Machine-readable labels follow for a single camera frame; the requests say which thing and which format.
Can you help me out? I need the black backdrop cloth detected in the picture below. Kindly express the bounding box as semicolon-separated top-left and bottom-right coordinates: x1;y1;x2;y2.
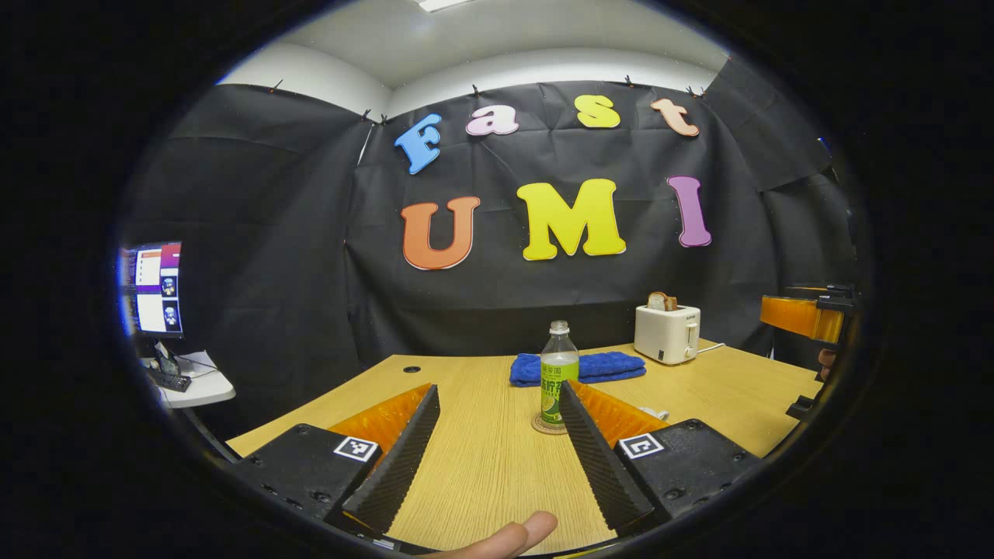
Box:
116;58;864;429

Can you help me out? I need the black keyboard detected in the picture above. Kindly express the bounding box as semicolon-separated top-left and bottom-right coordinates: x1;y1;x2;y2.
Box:
145;368;193;394

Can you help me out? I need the computer monitor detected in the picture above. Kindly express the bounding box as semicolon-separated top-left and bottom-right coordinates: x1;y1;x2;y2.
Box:
120;241;185;338

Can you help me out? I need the white side table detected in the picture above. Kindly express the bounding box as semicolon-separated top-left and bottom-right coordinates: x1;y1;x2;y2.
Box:
138;349;237;411

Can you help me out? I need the blue folded towel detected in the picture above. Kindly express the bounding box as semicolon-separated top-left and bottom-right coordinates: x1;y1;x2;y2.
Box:
509;351;648;388

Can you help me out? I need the clear green-label water bottle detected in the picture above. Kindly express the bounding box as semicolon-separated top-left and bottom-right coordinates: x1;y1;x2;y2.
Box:
540;320;581;429

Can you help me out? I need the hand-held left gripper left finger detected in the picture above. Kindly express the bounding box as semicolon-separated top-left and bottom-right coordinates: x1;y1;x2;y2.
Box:
233;383;442;540

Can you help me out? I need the white toaster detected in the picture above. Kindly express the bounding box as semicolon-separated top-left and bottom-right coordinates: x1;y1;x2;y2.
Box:
633;304;702;366

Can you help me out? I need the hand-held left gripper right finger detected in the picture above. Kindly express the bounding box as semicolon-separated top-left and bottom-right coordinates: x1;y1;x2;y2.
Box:
558;380;766;538

